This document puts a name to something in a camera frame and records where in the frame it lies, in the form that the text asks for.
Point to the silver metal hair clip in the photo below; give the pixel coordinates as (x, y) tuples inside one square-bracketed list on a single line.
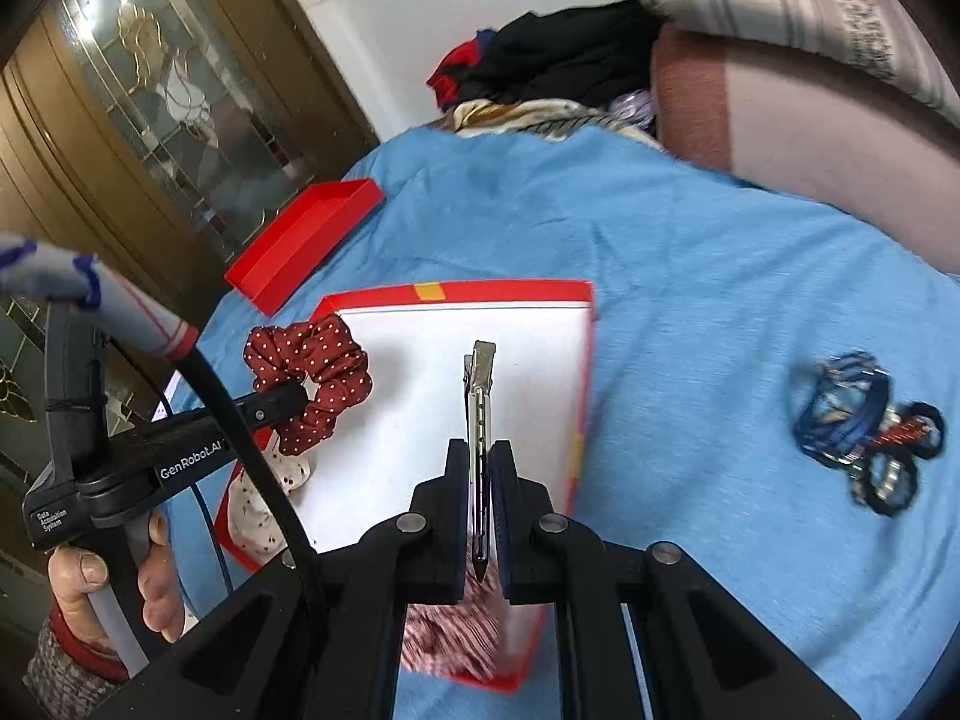
[(484, 405)]

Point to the red box lid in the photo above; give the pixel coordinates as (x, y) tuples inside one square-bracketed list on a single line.
[(300, 255)]

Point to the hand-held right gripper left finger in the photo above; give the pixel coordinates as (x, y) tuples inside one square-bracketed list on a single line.
[(461, 532)]

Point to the pink folded blanket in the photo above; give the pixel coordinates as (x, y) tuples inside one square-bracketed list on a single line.
[(787, 127)]

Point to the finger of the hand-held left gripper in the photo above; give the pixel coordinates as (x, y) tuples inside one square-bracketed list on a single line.
[(274, 406)]

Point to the wooden cabinet with glass door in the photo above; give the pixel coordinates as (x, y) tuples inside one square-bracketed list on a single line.
[(45, 127)]

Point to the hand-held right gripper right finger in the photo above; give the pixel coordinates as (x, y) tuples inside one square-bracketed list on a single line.
[(501, 532)]

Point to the lilac cloth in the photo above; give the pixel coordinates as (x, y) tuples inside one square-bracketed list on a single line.
[(634, 106)]

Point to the red jewelry box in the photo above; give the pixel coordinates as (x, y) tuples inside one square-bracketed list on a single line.
[(420, 405)]

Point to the blue striped scrunchie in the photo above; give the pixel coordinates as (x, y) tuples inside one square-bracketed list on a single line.
[(814, 420)]

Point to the red polka-dot scrunchie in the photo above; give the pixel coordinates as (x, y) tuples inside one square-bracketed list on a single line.
[(330, 360)]

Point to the red and blue garment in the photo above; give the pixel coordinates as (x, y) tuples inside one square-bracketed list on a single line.
[(454, 67)]

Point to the person's left hand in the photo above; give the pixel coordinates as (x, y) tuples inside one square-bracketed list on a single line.
[(79, 585)]

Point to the patterned beige scarf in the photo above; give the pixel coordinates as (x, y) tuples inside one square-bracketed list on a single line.
[(517, 116)]

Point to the black garment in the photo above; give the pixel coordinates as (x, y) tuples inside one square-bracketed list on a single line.
[(570, 45)]

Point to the white polka-dot scrunchie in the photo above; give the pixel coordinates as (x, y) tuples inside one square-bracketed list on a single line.
[(251, 510)]

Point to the red plaid scrunchie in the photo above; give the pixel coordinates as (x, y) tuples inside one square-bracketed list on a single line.
[(450, 637)]

